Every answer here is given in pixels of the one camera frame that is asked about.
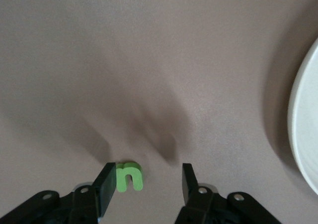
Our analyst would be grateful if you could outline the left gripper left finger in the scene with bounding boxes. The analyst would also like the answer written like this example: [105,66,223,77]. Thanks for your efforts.
[0,162,117,224]

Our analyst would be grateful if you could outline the green lowercase letter n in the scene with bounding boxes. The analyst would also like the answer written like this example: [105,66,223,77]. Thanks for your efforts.
[115,161,144,193]

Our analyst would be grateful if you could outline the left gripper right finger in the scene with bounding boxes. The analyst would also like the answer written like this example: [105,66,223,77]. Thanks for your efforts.
[173,163,284,224]

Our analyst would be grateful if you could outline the cream plate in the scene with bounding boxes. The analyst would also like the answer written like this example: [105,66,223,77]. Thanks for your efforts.
[288,36,318,196]

